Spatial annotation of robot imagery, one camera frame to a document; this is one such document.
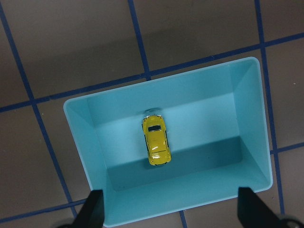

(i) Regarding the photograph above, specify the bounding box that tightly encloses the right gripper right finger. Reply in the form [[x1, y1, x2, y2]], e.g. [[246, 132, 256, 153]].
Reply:
[[237, 187, 287, 228]]

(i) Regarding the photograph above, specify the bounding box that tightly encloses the teal plastic bin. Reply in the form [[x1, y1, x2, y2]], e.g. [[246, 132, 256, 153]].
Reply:
[[63, 57, 273, 228]]

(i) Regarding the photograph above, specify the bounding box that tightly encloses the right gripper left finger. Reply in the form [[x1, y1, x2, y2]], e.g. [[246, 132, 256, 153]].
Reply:
[[73, 190, 105, 228]]

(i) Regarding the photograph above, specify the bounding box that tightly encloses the yellow toy beetle car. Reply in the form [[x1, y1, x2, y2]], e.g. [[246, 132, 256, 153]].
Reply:
[[142, 114, 171, 166]]

